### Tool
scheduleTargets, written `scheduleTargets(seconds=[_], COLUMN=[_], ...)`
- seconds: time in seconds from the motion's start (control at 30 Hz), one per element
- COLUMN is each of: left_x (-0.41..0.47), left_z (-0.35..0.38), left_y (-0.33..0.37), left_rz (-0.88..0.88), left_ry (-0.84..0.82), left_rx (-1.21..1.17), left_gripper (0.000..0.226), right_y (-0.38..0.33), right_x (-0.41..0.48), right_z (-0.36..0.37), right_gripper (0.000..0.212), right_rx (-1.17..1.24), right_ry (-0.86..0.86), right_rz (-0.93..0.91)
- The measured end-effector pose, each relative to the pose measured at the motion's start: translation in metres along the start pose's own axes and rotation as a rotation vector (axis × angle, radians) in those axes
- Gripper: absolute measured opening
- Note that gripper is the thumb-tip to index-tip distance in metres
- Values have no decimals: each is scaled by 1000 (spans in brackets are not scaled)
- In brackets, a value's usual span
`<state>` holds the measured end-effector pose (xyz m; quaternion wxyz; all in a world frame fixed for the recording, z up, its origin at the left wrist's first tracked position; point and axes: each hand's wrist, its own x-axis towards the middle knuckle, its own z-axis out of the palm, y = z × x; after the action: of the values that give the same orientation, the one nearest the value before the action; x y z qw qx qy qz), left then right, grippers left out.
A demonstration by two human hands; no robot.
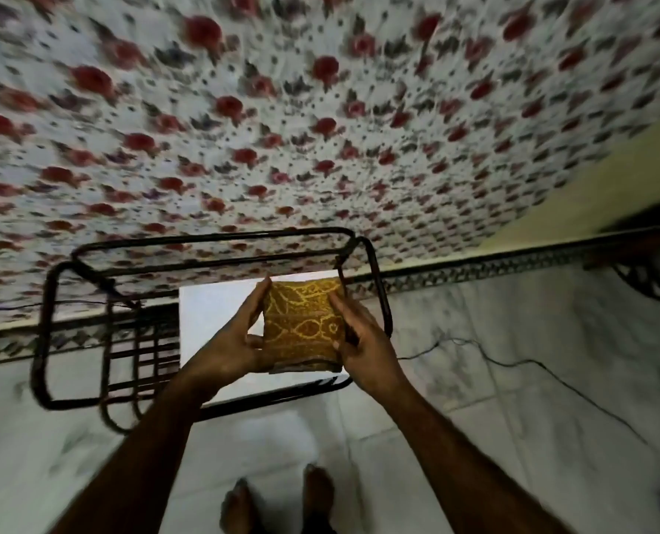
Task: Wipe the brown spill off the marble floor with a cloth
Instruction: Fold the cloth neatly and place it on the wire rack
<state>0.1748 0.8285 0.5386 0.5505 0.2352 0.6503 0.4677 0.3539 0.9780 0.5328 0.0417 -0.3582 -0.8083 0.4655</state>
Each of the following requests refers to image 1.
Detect black metal frame stool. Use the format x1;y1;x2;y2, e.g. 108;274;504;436
29;226;394;435

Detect thin black cable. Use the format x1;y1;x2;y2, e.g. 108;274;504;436
395;336;653;446
0;297;139;313

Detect person's leg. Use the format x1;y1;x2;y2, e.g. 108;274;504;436
220;478;265;534
300;464;337;534

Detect person's left hand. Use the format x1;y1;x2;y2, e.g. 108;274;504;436
182;274;277;391

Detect yellow-brown patterned cloth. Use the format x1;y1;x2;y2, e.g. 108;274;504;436
260;276;348;375

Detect person's right forearm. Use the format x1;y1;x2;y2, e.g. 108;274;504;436
372;379;575;534

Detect person's left forearm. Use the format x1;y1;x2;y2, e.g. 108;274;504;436
49;369;220;534

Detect person's right hand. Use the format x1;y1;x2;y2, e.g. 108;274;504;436
328;290;410;399

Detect red floral cover sheet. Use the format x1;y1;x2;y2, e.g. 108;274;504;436
0;0;660;332

